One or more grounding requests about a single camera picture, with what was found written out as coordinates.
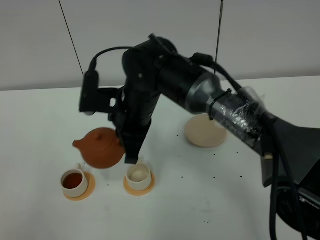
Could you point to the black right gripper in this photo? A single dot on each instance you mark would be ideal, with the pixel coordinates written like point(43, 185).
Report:
point(132, 116)

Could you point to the brown clay teapot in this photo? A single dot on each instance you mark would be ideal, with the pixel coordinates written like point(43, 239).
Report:
point(100, 148)

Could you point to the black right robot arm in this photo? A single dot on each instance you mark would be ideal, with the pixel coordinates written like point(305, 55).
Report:
point(290, 155)

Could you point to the beige round teapot coaster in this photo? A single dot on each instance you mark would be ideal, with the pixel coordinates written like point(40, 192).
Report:
point(203, 132)

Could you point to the right white teacup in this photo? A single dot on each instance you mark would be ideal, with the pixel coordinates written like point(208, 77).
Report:
point(138, 177)

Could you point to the white teacup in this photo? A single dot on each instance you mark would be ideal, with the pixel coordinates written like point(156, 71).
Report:
point(74, 182)
point(138, 177)

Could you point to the right orange saucer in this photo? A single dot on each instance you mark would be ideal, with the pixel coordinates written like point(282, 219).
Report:
point(133, 192)

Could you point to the orange saucer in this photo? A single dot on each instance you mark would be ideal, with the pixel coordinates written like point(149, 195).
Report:
point(91, 187)
point(133, 192)

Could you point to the left orange saucer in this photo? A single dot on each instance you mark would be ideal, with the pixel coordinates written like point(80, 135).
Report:
point(91, 187)

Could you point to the left white teacup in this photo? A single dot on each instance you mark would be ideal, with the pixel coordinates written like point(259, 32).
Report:
point(74, 182)

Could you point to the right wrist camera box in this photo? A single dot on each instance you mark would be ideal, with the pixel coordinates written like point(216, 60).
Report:
point(97, 100)

